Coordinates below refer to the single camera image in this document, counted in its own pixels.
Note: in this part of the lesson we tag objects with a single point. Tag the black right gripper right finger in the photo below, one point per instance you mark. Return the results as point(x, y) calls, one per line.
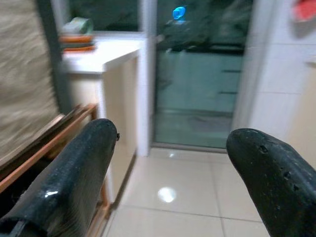
point(279, 182)

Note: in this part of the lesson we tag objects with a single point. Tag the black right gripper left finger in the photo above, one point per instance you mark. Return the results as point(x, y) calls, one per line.
point(64, 177)

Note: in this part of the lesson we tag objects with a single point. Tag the wooden slatted rack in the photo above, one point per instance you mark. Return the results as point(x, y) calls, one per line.
point(37, 159)

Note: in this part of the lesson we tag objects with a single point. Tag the white counter unit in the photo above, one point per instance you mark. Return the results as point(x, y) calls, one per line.
point(118, 98)

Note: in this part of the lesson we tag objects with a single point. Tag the glass sliding door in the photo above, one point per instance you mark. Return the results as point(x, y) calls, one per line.
point(195, 130)

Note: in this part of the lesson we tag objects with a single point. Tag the beige linen cloth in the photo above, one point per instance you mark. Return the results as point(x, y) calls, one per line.
point(22, 74)

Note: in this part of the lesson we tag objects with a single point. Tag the orange plate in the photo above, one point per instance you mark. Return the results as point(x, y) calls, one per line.
point(76, 38)
point(79, 48)

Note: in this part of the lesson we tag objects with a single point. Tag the red cloth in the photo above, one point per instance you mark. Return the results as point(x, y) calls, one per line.
point(306, 11)

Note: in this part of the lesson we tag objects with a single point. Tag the blue round object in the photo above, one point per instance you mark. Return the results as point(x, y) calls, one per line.
point(179, 12)

